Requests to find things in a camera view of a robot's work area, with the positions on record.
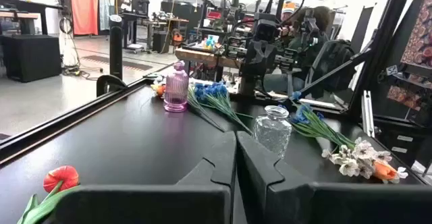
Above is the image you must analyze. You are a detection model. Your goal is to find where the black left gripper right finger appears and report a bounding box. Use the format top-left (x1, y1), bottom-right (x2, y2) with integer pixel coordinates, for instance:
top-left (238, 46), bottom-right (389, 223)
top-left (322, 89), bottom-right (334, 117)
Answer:
top-left (236, 131), bottom-right (432, 224)

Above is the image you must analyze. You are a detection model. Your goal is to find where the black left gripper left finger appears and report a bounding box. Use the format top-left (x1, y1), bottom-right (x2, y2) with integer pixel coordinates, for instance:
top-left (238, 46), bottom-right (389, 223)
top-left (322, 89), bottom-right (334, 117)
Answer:
top-left (53, 131), bottom-right (237, 224)

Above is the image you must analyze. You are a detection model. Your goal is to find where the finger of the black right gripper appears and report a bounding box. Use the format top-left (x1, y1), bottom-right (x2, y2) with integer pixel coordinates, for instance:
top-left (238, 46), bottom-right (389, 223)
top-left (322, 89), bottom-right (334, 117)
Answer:
top-left (246, 40), bottom-right (263, 77)
top-left (261, 40), bottom-right (278, 77)

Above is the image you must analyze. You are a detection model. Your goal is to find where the white artificial flower bunch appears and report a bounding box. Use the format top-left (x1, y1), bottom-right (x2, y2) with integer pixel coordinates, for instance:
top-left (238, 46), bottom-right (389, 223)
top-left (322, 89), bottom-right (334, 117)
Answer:
top-left (320, 144), bottom-right (375, 179)
top-left (352, 136), bottom-right (394, 166)

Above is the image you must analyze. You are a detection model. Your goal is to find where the blue artificial flower bunch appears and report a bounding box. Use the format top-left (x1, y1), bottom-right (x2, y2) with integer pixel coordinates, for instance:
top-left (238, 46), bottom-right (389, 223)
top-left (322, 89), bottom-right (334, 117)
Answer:
top-left (186, 81), bottom-right (254, 134)
top-left (288, 90), bottom-right (357, 150)

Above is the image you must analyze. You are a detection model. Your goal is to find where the orange artificial tulip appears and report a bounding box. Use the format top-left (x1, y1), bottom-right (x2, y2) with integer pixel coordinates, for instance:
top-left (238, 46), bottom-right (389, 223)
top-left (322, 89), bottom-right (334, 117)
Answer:
top-left (373, 159), bottom-right (401, 184)
top-left (150, 82), bottom-right (167, 99)
top-left (16, 165), bottom-right (82, 224)

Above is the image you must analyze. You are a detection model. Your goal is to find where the clear textured glass vase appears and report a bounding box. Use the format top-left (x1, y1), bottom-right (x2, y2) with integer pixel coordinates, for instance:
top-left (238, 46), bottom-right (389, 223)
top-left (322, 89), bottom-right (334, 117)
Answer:
top-left (252, 105), bottom-right (293, 160)

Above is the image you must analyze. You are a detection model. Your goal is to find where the pink ribbed glass vase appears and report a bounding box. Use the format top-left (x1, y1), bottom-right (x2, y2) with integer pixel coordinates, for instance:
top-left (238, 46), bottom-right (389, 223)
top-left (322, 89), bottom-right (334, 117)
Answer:
top-left (163, 60), bottom-right (190, 113)

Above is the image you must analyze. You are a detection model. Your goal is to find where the black office chair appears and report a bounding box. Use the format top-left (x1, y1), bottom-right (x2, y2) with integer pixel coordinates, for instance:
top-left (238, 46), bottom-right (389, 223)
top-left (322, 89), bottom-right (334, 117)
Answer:
top-left (305, 40), bottom-right (357, 109)

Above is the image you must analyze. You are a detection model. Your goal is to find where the wooden workbench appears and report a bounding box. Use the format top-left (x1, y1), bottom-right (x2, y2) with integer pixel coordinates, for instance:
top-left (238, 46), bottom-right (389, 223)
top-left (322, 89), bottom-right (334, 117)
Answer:
top-left (174, 47), bottom-right (242, 70)

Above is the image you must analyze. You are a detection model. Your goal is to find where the person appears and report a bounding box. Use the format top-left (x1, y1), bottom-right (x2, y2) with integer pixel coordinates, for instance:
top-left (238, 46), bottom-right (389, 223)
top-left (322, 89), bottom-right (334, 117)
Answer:
top-left (278, 1), bottom-right (338, 95)

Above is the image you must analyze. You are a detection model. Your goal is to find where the small white flower sprig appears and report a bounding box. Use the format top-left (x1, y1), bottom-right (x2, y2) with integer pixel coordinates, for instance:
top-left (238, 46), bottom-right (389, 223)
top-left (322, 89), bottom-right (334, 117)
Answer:
top-left (395, 166), bottom-right (409, 181)

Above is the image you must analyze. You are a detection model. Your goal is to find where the small patterned fabric panel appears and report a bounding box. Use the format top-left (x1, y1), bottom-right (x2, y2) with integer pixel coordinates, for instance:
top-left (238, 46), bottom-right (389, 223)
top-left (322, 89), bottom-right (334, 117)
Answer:
top-left (386, 84), bottom-right (425, 112)

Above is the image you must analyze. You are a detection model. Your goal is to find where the large patterned fabric panel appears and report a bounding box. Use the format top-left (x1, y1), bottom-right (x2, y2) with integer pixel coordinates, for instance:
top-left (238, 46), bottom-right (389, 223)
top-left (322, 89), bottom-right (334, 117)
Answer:
top-left (400, 0), bottom-right (432, 70)

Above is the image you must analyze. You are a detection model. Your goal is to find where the orange curtain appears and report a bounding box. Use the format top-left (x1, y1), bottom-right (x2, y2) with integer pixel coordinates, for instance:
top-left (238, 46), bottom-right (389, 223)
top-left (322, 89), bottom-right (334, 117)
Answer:
top-left (69, 0), bottom-right (100, 36)

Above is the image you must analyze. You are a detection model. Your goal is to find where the black cabinet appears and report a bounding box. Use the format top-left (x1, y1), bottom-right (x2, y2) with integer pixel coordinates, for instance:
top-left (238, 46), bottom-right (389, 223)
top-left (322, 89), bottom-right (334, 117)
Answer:
top-left (2, 34), bottom-right (63, 83)

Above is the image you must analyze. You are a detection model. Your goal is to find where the wooden desk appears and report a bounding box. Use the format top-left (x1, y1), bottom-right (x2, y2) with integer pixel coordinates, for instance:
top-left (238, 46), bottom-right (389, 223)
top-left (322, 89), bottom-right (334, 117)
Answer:
top-left (0, 10), bottom-right (41, 35)

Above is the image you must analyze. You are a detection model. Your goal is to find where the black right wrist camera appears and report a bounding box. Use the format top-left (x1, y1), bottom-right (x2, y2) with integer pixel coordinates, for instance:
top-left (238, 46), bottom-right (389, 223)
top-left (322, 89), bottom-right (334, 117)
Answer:
top-left (252, 13), bottom-right (281, 43)

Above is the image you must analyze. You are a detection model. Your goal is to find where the silver metal bracket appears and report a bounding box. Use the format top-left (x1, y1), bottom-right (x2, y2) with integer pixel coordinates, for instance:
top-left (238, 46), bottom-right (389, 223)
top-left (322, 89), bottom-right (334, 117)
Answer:
top-left (360, 90), bottom-right (376, 139)

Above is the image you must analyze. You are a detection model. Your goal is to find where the black cable hook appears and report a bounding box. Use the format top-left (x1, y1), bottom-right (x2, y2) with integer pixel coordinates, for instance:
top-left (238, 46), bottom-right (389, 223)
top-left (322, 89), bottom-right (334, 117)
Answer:
top-left (96, 74), bottom-right (128, 97)

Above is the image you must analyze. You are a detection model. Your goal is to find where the black cone base post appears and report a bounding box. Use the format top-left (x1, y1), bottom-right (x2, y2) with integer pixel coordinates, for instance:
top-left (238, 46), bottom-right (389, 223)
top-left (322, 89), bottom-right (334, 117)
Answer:
top-left (109, 13), bottom-right (124, 80)

